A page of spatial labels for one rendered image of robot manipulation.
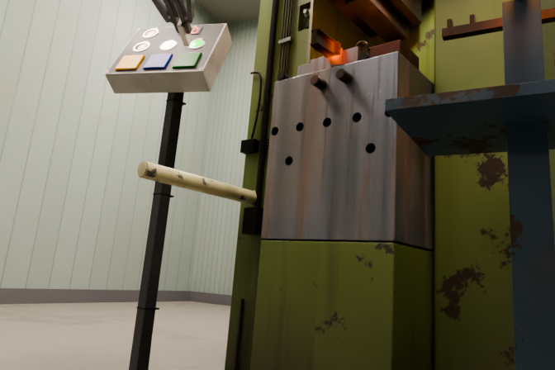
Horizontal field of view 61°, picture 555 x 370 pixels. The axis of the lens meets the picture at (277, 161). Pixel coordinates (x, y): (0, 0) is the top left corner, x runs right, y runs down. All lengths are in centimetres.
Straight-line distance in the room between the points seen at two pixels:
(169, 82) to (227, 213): 449
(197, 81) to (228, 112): 483
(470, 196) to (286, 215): 45
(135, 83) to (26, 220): 299
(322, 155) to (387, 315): 41
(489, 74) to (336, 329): 72
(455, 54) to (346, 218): 53
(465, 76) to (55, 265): 397
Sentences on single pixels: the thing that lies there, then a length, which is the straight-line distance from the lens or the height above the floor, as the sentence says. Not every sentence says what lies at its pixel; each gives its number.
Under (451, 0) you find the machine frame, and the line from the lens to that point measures 143.
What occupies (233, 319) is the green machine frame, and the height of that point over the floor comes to 23.
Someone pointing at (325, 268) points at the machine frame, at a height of 40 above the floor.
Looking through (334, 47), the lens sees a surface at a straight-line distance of 134.
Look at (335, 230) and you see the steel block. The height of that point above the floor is 49.
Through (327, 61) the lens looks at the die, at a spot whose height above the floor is 97.
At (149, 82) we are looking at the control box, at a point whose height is 94.
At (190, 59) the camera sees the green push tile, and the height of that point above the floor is 101.
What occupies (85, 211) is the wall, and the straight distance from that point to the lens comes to 483.
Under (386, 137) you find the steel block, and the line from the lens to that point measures 111.
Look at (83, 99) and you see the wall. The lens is 487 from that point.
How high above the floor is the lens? 38
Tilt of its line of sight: 14 degrees up
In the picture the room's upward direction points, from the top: 5 degrees clockwise
